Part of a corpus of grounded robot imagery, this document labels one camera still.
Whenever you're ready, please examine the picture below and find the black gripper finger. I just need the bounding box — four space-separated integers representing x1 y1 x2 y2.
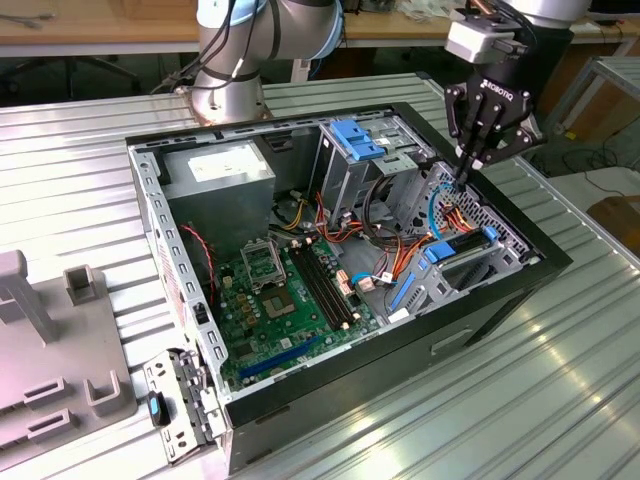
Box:
443 82 482 189
463 117 547 190

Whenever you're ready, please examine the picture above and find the orange red power wire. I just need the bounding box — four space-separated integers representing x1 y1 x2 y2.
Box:
392 202 479 282

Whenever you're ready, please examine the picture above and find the blue SATA data wire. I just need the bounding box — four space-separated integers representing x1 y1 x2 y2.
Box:
427 172 469 242

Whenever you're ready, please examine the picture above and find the hard disk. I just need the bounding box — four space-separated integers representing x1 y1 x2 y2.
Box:
388 224 501 312

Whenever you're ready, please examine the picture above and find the silver disk bay cage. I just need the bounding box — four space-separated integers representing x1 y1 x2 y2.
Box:
383 159 545 322

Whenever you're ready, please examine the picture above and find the blue plastic drive latch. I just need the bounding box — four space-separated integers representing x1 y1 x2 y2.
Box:
331 119 370 147
351 137 385 162

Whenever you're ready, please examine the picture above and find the brown cardboard box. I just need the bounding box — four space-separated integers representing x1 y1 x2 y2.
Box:
585 194 640 254

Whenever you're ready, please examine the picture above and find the silver optical drive cage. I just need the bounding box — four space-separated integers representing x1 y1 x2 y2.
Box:
310 112 437 225

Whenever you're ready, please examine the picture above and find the black RAM slot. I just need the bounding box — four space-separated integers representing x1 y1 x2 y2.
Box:
287 243 346 330
302 238 359 324

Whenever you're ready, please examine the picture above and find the metal socket cover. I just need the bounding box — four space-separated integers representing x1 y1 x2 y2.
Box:
241 237 287 291

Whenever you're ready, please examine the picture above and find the CPU socket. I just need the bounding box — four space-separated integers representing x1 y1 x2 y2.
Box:
257 283 299 322

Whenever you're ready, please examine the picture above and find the grey power supply unit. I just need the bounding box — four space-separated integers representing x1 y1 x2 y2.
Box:
158 139 277 251

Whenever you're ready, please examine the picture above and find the green motherboard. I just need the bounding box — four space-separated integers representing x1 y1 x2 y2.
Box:
212 234 384 394

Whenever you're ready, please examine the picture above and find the blue expansion slot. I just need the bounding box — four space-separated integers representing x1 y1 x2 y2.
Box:
237 333 322 381

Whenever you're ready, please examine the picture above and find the black open PC case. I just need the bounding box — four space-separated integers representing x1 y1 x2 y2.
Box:
123 101 574 474

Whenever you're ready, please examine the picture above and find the silver expansion card retainer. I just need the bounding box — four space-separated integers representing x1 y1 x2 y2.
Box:
142 347 227 462

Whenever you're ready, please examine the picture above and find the long wooden desk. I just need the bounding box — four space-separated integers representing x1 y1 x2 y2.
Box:
0 0 640 59

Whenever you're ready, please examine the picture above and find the blue black latch tab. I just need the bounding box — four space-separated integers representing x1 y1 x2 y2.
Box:
148 391 171 428

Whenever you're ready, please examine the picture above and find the grey parts rack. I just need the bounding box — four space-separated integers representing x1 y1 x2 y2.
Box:
0 248 139 471

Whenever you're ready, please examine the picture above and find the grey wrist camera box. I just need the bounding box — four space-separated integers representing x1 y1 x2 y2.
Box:
443 13 530 65

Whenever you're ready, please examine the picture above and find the aluminium frame stand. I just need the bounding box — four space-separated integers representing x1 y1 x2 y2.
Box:
544 54 640 164

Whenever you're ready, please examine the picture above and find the black cable loop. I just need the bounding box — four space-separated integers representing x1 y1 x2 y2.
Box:
360 172 404 251

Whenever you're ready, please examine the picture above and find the orange red wire bundle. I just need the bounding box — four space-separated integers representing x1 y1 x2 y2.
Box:
312 192 369 249

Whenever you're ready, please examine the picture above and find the yellow black wire bundle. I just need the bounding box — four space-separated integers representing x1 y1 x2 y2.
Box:
276 192 315 235

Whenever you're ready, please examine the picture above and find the blue wire with beige plug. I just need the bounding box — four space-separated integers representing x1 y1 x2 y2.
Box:
348 269 397 295

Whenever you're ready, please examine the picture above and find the grey arm cable bundle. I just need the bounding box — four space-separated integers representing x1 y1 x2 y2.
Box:
149 0 261 96

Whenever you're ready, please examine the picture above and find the red black twisted wire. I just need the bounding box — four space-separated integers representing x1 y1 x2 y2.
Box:
177 222 218 307

